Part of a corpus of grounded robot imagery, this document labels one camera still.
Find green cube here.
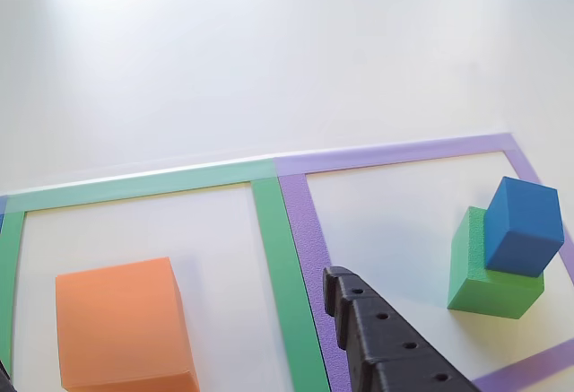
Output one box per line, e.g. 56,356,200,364
447,205,546,320

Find orange block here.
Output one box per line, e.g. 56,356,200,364
55,256,200,392

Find small blue cube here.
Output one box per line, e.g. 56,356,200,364
483,176,565,278

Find purple tape square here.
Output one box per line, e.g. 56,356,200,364
272,131,574,392

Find green tape square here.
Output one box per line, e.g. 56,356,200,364
0,158,331,392

